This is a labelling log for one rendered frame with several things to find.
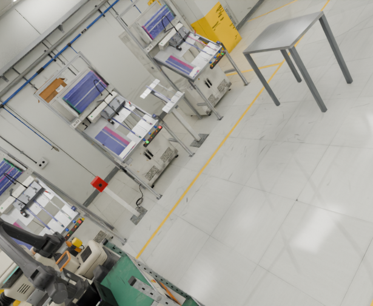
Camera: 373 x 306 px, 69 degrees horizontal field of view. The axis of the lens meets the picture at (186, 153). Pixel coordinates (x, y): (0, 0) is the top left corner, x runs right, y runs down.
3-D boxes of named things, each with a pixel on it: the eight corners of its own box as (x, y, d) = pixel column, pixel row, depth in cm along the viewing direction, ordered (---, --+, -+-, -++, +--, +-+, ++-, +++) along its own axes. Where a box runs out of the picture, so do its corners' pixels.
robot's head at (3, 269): (-2, 273, 161) (-23, 273, 147) (25, 243, 166) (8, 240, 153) (12, 289, 156) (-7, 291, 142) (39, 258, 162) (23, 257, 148)
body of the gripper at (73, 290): (85, 288, 120) (71, 280, 117) (68, 308, 118) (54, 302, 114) (82, 280, 126) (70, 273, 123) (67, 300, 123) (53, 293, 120)
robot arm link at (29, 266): (-3, 213, 129) (-21, 233, 126) (-12, 211, 123) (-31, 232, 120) (59, 270, 117) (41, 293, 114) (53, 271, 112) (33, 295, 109)
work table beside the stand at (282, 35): (324, 112, 267) (289, 45, 230) (276, 105, 329) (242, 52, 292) (353, 81, 271) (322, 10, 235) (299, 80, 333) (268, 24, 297)
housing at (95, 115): (120, 99, 369) (117, 93, 356) (96, 125, 356) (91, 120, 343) (116, 96, 372) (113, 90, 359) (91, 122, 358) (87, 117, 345)
